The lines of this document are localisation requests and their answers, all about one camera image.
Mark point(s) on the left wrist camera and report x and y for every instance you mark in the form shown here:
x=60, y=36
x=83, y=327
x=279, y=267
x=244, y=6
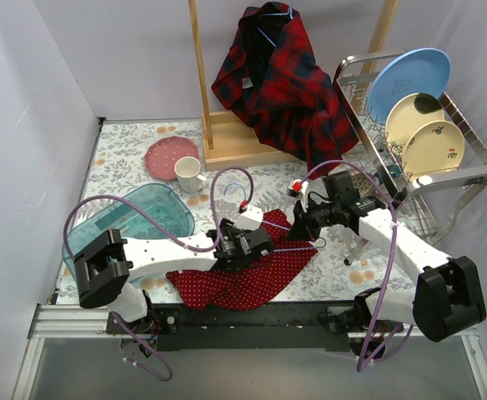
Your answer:
x=250, y=219

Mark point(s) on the wooden hanger stand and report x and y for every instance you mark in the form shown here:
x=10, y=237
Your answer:
x=228, y=142

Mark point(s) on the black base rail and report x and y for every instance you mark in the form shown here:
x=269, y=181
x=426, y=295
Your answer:
x=275, y=325

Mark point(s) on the cream plate with flower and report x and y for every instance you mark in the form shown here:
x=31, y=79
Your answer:
x=436, y=147

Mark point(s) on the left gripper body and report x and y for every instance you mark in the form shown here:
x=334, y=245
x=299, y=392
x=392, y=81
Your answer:
x=259, y=242

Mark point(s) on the red plaid skirt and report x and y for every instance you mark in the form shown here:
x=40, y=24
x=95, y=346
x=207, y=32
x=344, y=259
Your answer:
x=282, y=93

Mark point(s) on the metal dish rack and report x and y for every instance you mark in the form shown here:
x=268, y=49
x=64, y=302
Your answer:
x=430, y=204

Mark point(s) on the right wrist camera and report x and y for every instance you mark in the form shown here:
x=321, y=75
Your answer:
x=299, y=189

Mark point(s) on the white mug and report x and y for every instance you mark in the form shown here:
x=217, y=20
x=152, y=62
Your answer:
x=188, y=172

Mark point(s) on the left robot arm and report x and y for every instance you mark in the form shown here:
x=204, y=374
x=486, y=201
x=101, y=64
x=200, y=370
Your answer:
x=106, y=267

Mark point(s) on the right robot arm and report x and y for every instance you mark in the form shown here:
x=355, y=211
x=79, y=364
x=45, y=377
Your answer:
x=448, y=296

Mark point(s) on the blue plate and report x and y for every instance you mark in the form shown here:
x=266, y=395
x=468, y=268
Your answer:
x=424, y=70

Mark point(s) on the red polka dot cloth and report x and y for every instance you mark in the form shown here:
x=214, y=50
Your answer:
x=247, y=289

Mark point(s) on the pink dotted plate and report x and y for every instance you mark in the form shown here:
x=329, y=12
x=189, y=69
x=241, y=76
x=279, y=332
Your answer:
x=161, y=157

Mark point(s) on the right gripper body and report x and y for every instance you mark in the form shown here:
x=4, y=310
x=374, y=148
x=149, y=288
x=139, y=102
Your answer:
x=303, y=218

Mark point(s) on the cream plate black spot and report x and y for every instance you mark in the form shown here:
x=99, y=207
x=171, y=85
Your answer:
x=409, y=114

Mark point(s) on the teal plastic tray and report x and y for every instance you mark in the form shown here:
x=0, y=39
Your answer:
x=159, y=201

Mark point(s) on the blue wire hanger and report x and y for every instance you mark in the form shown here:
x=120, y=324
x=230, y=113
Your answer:
x=270, y=25
x=279, y=235

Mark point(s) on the patterned bowl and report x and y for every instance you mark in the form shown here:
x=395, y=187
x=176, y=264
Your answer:
x=362, y=184

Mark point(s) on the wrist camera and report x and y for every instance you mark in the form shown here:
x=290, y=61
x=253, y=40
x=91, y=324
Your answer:
x=299, y=189
x=250, y=219

